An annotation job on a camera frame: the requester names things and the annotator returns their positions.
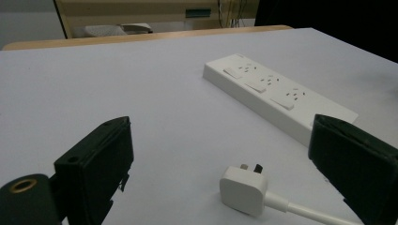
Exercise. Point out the white power plug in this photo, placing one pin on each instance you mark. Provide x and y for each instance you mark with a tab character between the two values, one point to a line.
244	190

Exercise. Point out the white perforated object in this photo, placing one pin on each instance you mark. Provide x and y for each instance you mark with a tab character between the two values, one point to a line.
103	30

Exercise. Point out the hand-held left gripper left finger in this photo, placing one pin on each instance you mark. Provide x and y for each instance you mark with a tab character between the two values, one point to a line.
94	165

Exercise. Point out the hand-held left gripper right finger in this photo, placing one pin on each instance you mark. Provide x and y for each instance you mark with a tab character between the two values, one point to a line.
359	159

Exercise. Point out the beige cabinet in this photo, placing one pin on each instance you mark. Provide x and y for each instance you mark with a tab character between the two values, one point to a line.
140	9

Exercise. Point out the white power strip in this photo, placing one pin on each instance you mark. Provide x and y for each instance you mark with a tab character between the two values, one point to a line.
266	93

